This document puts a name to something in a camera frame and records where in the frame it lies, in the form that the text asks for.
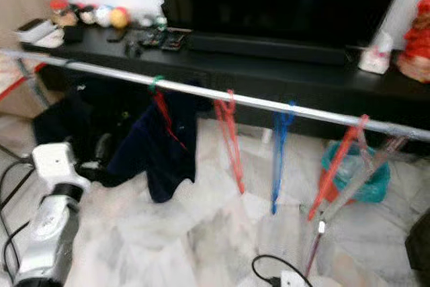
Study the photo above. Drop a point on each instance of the white tissue box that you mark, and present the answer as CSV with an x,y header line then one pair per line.
x,y
375,55

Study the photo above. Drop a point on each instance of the black hanging garment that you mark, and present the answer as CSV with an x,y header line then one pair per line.
x,y
80,119

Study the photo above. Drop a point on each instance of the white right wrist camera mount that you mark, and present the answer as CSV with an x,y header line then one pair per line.
x,y
299,280

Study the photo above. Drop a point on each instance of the silver clothes rack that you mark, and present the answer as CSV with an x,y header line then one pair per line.
x,y
255,102

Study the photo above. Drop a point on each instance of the red lidded jar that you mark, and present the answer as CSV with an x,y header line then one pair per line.
x,y
64,13

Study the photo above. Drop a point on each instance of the wooden cabinet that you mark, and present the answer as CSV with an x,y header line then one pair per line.
x,y
20,5

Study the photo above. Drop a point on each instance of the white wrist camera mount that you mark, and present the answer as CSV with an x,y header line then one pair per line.
x,y
299,280
54,162

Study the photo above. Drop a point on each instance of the black round plush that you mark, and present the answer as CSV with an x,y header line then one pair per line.
x,y
86,15

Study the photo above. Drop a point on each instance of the navy red-trimmed garment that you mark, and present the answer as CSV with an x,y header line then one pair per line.
x,y
161,159

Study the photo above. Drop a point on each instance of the black wallet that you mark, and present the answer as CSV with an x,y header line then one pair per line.
x,y
73,35

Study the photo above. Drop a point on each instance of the red gold figurine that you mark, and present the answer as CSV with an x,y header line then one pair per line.
x,y
416,38

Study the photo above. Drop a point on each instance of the green plastic hanger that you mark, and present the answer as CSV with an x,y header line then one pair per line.
x,y
156,85

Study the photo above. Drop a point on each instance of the orange round plush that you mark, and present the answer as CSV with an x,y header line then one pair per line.
x,y
119,18

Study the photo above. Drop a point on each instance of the blue plastic hanger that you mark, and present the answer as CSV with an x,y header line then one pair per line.
x,y
280,166

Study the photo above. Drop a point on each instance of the red bin teal liner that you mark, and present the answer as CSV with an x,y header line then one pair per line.
x,y
376,179

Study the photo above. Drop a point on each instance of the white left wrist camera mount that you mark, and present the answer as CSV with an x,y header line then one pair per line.
x,y
54,162

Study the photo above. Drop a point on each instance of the small black box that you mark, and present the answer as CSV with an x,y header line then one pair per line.
x,y
173,42

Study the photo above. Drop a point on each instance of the black TV console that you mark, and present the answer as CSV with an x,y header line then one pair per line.
x,y
275,78

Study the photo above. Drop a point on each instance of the red plastic hanger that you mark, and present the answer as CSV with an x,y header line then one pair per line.
x,y
233,146
338,166

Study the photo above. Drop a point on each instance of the white round plush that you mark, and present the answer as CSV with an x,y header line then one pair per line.
x,y
103,16

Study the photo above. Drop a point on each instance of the black folded pouch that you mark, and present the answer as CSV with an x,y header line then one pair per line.
x,y
133,48

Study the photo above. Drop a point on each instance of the black remote control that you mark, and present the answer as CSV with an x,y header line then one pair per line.
x,y
148,39
158,39

